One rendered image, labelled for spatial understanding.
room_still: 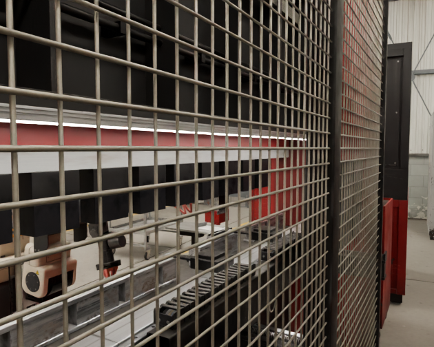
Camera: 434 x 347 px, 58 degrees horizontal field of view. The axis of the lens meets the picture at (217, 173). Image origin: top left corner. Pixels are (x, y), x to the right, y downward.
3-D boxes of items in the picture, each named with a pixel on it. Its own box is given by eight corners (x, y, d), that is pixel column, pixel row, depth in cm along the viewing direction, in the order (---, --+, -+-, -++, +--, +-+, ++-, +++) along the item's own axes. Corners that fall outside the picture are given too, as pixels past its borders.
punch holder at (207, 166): (203, 195, 185) (203, 161, 184) (219, 197, 181) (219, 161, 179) (185, 199, 172) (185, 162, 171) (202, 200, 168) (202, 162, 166)
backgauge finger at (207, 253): (175, 254, 153) (175, 242, 153) (233, 264, 140) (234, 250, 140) (156, 261, 143) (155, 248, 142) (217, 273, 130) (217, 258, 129)
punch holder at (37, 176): (60, 224, 116) (59, 169, 114) (80, 227, 111) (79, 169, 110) (12, 234, 103) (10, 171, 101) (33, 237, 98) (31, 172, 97)
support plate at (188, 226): (185, 223, 214) (185, 221, 214) (227, 228, 201) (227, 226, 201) (165, 228, 198) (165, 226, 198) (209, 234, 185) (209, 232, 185)
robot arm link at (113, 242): (100, 222, 180) (89, 230, 172) (120, 217, 176) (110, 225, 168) (109, 246, 182) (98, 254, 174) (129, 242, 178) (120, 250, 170)
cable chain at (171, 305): (239, 272, 126) (239, 260, 126) (255, 275, 123) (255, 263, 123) (153, 325, 88) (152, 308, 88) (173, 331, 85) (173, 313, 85)
